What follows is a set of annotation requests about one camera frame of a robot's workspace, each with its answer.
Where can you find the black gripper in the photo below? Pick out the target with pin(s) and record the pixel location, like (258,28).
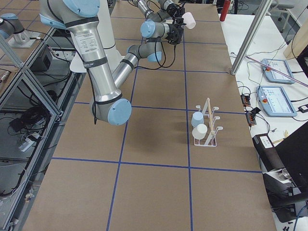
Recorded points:
(173,9)
(173,32)

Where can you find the pink plastic cup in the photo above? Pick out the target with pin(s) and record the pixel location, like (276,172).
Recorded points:
(188,20)

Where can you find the light blue plastic cup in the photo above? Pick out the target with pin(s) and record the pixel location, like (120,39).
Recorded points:
(197,118)

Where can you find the pale green-white plastic cup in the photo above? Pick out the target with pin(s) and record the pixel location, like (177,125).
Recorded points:
(199,131)

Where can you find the red bottle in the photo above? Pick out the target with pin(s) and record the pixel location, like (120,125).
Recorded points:
(225,9)

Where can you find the upper teach pendant tablet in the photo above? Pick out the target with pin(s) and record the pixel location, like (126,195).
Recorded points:
(274,76)

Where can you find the teach pendant tablet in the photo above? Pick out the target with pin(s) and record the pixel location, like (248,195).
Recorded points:
(275,102)
(274,76)

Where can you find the reacher grabber stick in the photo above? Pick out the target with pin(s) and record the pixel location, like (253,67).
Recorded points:
(277,71)

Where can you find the lower teach pendant tablet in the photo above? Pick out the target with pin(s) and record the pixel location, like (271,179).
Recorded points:
(275,102)

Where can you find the black box device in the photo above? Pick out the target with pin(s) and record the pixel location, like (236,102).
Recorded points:
(267,152)

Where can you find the white wire cup rack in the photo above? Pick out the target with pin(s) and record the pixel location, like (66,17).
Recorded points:
(210,139)

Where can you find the aluminium frame post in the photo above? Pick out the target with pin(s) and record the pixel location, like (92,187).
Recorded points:
(258,18)

